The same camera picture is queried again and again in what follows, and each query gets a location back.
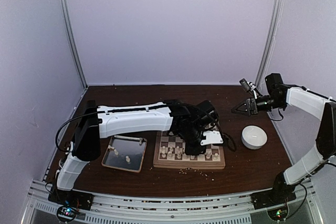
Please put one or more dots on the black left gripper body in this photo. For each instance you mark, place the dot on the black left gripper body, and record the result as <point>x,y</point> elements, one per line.
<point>190,136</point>

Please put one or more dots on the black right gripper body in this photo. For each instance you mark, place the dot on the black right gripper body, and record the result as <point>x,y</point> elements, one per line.
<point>255,108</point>

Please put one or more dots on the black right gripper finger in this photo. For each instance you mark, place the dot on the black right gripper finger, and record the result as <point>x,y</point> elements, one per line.
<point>245,113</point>
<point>242,106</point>

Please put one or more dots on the white chess bishop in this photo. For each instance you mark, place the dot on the white chess bishop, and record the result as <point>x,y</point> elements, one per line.
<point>179,155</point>

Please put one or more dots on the white chess knight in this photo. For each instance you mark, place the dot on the white chess knight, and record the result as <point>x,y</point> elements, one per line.
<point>170,155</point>

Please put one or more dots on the white chess rook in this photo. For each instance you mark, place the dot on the white chess rook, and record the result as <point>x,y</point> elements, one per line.
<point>163,155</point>

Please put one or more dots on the metal tray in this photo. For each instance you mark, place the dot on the metal tray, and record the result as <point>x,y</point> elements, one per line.
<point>111,161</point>

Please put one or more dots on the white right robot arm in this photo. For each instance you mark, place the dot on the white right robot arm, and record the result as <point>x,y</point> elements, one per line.
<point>305,123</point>

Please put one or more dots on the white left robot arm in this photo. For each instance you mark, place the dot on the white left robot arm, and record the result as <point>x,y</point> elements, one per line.
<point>99,122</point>

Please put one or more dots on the wooden chess board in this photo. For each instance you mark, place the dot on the wooden chess board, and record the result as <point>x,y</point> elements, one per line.
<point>162,139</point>

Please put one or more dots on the white chess pieces pile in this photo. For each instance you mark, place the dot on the white chess pieces pile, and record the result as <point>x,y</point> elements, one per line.
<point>132,148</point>

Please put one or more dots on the white bowl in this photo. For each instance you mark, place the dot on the white bowl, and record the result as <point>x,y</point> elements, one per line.
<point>253,137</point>

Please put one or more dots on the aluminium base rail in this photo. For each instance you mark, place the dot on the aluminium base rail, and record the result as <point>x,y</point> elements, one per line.
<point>107,208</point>

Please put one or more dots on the aluminium frame post right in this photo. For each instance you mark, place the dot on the aluminium frame post right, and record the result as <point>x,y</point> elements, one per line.
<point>270,41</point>

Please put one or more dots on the aluminium frame post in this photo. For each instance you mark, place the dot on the aluminium frame post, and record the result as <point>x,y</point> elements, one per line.
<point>270,41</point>
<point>72,43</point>

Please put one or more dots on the aluminium frame post left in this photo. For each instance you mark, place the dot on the aluminium frame post left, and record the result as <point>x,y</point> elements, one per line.
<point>72,43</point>

